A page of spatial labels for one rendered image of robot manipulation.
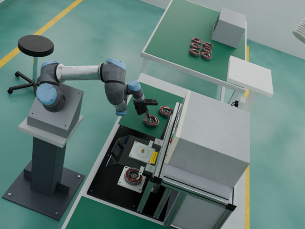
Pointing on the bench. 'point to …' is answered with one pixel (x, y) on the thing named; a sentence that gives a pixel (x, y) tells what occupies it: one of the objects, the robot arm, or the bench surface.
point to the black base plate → (110, 195)
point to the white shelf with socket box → (249, 81)
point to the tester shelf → (192, 178)
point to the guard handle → (115, 147)
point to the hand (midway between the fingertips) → (150, 116)
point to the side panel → (196, 214)
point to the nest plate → (130, 184)
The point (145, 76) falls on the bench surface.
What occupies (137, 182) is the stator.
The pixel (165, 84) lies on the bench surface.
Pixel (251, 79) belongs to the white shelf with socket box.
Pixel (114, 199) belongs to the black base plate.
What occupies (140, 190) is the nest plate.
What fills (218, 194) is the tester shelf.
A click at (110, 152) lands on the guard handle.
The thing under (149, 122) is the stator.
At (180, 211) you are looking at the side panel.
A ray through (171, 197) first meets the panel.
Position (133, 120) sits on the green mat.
